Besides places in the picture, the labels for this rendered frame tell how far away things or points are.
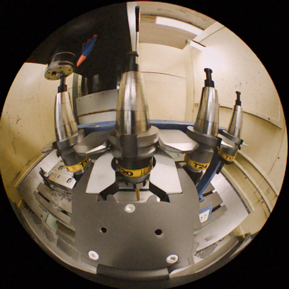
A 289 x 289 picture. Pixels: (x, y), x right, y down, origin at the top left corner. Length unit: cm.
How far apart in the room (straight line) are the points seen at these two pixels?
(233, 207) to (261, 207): 23
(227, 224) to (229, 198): 18
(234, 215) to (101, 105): 127
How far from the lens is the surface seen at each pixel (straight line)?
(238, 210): 73
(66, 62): 44
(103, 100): 75
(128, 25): 42
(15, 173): 139
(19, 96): 148
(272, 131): 65
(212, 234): 66
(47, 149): 18
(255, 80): 73
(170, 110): 117
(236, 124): 22
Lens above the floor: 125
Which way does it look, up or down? 27 degrees down
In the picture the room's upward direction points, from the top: straight up
